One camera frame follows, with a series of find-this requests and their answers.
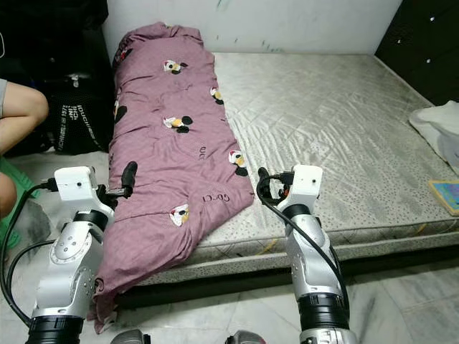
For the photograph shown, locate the grey left robot knee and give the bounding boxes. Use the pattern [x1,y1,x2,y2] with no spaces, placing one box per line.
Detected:
[111,330,150,344]

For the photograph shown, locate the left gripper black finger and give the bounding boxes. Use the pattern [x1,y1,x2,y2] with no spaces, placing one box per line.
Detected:
[120,161,139,199]

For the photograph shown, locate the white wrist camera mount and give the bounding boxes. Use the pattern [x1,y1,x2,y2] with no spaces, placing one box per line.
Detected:
[55,166,101,216]
[287,165,323,210]

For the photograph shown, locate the pink cartoon print blanket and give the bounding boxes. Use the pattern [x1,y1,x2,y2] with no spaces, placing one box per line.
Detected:
[90,21,256,335]

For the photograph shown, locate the green plastic stool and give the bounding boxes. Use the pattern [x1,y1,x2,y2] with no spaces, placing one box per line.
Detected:
[0,156,44,249]

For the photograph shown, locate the colourful blue picture book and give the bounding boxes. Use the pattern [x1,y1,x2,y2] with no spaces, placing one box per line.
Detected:
[428,180,459,217]

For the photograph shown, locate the white pillow green leaf print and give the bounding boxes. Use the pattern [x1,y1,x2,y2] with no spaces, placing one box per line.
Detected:
[409,100,459,173]

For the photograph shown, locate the grey robot knee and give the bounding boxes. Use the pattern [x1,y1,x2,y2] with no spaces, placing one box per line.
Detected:
[226,331,266,344]
[111,330,150,344]

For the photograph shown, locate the dark tufted headboard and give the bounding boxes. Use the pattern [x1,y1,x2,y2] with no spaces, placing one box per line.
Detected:
[375,0,459,107]

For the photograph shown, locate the cream quilted mattress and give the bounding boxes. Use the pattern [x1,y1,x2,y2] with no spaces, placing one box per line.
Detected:
[136,52,459,285]

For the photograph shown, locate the grey right robot knee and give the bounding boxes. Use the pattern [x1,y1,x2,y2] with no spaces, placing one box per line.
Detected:
[226,331,266,344]

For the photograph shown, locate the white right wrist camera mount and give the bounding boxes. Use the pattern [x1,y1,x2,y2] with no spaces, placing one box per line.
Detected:
[287,165,323,210]

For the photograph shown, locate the seated person grey shorts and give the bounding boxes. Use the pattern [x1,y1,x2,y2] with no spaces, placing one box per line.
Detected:
[0,79,51,220]

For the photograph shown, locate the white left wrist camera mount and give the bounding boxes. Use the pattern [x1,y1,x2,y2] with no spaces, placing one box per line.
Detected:
[55,166,101,216]

